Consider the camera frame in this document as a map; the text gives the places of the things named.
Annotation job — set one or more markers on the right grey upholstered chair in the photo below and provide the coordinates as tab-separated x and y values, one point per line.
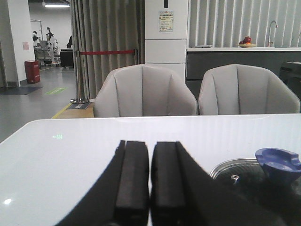
244	89

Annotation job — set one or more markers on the glass pot lid blue knob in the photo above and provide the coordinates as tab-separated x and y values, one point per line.
272	180

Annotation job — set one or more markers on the left grey upholstered chair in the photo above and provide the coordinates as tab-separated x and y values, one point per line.
144	90

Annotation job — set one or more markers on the fruit plate on counter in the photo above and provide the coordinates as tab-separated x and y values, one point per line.
246	43

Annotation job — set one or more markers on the red bin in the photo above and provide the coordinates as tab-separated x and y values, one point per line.
32	71

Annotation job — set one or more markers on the red belt stanchion barrier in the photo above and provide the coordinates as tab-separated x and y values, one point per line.
82	95

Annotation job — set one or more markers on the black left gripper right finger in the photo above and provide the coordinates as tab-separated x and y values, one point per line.
183	194

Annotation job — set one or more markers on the grey upholstered chair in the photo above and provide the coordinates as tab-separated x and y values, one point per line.
244	89
144	90

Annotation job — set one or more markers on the chrome faucet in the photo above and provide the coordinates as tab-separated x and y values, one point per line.
272	33

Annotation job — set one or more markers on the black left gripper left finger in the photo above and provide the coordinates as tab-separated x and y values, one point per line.
120	196

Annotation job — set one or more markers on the dark appliance at right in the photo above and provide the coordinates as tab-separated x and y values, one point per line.
290	74

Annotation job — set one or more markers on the grey kitchen counter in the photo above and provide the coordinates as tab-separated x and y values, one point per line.
200	60

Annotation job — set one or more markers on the white refrigerator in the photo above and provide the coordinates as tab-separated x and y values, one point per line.
166	24

